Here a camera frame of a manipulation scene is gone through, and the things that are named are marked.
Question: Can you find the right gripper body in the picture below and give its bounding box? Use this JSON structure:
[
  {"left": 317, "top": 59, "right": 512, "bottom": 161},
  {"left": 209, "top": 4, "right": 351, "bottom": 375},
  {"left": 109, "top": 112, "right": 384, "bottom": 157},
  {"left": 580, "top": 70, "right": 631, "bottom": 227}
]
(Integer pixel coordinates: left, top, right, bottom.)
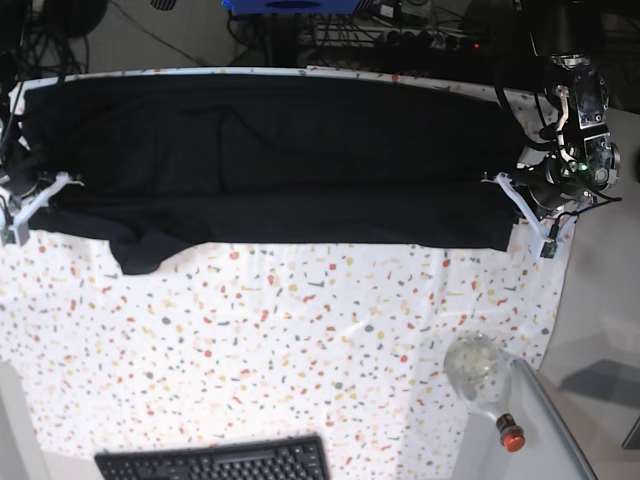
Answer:
[{"left": 1, "top": 154, "right": 50, "bottom": 199}]

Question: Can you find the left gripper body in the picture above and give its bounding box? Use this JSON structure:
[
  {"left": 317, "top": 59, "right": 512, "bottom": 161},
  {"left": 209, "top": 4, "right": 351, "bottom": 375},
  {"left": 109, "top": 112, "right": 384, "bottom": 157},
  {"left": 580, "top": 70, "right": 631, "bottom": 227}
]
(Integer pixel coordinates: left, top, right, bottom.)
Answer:
[{"left": 514, "top": 167, "right": 585, "bottom": 218}]

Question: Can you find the black t-shirt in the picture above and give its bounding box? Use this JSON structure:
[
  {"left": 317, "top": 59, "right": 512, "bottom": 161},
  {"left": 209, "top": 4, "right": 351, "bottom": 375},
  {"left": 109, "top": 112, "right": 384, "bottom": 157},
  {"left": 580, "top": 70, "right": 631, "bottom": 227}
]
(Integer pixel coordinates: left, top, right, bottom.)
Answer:
[{"left": 23, "top": 75, "right": 522, "bottom": 275}]

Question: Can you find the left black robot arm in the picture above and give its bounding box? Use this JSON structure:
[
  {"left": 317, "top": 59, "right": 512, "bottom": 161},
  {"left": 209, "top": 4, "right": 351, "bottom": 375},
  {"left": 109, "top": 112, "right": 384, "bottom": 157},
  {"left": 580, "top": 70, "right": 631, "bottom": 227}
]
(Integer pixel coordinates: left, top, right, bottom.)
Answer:
[{"left": 494, "top": 1, "right": 620, "bottom": 222}]

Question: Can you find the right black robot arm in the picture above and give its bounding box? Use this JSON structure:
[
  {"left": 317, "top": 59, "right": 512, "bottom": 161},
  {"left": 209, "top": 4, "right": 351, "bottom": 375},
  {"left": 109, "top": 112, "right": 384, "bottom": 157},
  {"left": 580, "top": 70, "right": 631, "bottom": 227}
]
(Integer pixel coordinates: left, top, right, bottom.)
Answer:
[{"left": 1, "top": 1, "right": 55, "bottom": 201}]

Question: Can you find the clear bottle orange cap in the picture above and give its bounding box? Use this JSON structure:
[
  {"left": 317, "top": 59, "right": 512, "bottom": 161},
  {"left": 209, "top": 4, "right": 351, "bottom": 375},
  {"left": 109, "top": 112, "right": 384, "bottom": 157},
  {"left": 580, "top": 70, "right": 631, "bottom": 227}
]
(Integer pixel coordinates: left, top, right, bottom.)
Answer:
[{"left": 444, "top": 333, "right": 526, "bottom": 453}]

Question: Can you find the black power strip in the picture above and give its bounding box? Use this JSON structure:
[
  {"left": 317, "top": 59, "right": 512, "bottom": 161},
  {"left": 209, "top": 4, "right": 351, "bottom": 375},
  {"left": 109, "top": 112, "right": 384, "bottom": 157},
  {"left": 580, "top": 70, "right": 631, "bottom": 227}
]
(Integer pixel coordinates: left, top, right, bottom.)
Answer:
[{"left": 374, "top": 28, "right": 488, "bottom": 53}]

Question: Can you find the blue box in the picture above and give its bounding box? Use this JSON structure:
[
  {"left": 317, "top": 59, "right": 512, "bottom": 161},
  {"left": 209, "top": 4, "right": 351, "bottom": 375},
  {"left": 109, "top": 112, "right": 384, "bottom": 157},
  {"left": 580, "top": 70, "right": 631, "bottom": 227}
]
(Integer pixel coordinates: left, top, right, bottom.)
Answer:
[{"left": 222, "top": 0, "right": 374, "bottom": 15}]

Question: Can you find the black computer keyboard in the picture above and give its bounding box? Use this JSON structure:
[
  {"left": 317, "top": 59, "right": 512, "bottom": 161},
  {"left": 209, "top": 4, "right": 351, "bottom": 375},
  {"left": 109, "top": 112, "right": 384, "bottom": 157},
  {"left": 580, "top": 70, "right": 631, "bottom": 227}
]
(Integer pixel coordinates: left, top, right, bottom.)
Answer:
[{"left": 94, "top": 436, "right": 331, "bottom": 480}]

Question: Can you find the black wire rack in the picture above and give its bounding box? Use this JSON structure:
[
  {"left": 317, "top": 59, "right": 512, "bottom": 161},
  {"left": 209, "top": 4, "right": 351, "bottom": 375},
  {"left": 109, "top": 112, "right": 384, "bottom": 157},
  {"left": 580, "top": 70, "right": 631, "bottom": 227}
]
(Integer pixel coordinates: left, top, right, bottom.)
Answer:
[{"left": 297, "top": 11, "right": 404, "bottom": 49}]

